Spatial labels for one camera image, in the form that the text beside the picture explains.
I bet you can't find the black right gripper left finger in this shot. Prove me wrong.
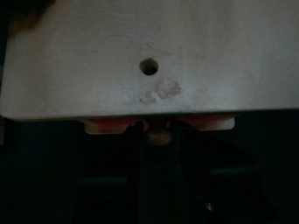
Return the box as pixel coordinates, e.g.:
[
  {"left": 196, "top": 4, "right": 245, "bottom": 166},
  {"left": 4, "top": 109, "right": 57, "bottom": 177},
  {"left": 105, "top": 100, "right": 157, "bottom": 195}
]
[{"left": 71, "top": 120, "right": 147, "bottom": 224}]

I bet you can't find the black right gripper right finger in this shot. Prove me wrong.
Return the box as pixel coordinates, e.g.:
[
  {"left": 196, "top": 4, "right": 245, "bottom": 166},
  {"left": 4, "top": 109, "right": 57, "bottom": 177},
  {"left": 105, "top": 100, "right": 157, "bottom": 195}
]
[{"left": 171, "top": 118, "right": 281, "bottom": 224}]

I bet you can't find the light wooden drawer cabinet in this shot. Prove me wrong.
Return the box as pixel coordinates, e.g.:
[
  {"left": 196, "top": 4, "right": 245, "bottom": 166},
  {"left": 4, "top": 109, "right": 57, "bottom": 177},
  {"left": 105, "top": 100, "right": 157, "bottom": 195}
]
[{"left": 0, "top": 0, "right": 299, "bottom": 123}]

